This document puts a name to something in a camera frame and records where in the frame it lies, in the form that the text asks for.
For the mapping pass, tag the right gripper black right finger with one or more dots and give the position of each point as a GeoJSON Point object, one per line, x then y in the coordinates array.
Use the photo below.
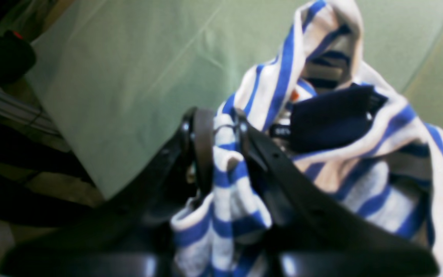
{"type": "Point", "coordinates": [314, 236]}

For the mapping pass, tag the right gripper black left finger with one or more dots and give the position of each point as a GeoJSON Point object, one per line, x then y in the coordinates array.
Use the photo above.
{"type": "Point", "coordinates": [129, 235]}

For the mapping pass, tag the blue white striped t-shirt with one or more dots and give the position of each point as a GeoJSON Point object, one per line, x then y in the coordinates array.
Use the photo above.
{"type": "Point", "coordinates": [389, 173]}

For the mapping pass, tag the red black right clamp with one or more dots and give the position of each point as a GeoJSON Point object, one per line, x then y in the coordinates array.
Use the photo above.
{"type": "Point", "coordinates": [17, 57]}

